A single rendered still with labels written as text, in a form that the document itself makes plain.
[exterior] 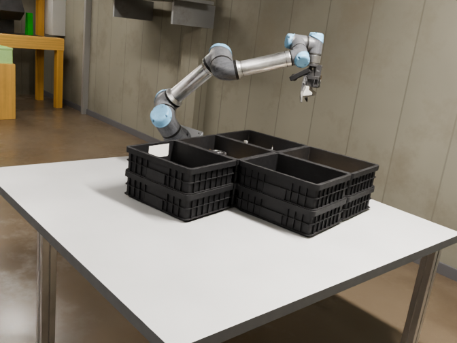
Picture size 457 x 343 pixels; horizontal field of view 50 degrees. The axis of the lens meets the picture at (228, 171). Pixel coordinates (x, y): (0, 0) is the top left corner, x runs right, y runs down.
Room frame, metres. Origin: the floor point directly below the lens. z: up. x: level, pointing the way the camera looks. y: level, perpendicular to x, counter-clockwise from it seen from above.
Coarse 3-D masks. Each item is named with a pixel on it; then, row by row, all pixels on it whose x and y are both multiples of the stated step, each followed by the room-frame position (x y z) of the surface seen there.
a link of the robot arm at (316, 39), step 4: (312, 32) 2.60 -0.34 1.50; (312, 36) 2.58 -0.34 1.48; (316, 36) 2.58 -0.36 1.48; (320, 36) 2.58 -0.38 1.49; (312, 40) 2.58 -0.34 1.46; (316, 40) 2.58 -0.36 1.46; (320, 40) 2.58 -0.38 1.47; (312, 44) 2.57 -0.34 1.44; (316, 44) 2.58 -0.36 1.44; (320, 44) 2.58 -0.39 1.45; (308, 48) 2.58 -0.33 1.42; (312, 48) 2.58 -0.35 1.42; (316, 48) 2.57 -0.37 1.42; (320, 48) 2.59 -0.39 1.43; (308, 52) 2.59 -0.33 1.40; (312, 52) 2.57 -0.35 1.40; (316, 52) 2.57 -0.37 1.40; (320, 52) 2.59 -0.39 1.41
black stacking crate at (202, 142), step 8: (200, 144) 2.45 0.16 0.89; (208, 144) 2.50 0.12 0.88; (216, 144) 2.53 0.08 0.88; (224, 144) 2.50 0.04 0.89; (232, 144) 2.47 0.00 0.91; (240, 144) 2.44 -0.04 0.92; (232, 152) 2.46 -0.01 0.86; (240, 152) 2.43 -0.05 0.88; (248, 152) 2.40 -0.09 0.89; (256, 152) 2.37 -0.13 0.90; (264, 152) 2.34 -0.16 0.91; (240, 168) 2.12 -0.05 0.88; (232, 176) 2.11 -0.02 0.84; (240, 176) 2.11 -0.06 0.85
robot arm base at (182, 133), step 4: (180, 128) 2.62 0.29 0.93; (176, 132) 2.59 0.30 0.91; (180, 132) 2.61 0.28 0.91; (184, 132) 2.65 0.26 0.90; (188, 132) 2.68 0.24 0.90; (172, 136) 2.58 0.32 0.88; (176, 136) 2.59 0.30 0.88; (180, 136) 2.61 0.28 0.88; (184, 136) 2.62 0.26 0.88; (188, 136) 2.65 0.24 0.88; (164, 140) 2.63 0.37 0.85
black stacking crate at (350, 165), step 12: (300, 156) 2.47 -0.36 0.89; (312, 156) 2.52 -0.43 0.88; (324, 156) 2.47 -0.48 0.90; (336, 156) 2.44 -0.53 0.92; (336, 168) 2.43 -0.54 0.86; (348, 168) 2.39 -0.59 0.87; (360, 168) 2.35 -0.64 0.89; (348, 180) 2.09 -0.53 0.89; (360, 180) 2.18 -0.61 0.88; (372, 180) 2.29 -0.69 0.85; (348, 192) 2.09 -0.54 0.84; (360, 192) 2.17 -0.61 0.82
